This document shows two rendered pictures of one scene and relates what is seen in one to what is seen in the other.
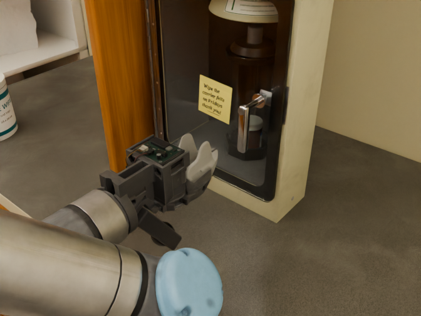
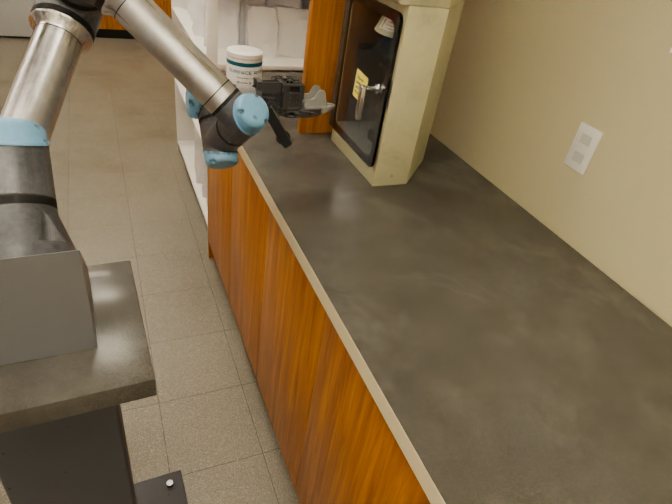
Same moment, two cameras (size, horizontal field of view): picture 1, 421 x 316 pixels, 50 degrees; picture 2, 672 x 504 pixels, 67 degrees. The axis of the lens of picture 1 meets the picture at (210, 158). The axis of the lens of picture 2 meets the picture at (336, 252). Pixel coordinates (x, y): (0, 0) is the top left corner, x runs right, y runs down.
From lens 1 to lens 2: 78 cm
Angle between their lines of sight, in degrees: 18
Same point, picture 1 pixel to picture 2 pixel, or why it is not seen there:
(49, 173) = not seen: hidden behind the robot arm
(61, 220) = not seen: hidden behind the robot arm
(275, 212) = (373, 177)
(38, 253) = (194, 56)
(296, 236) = (378, 195)
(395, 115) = (514, 161)
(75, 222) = not seen: hidden behind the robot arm
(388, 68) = (517, 121)
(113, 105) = (308, 80)
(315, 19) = (421, 41)
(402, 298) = (410, 238)
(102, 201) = (247, 87)
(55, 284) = (195, 70)
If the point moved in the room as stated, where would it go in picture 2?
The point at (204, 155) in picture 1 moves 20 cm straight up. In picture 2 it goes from (319, 98) to (330, 10)
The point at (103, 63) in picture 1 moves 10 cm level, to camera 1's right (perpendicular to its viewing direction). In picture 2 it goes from (308, 48) to (338, 57)
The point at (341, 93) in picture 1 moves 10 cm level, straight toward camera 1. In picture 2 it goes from (486, 137) to (469, 143)
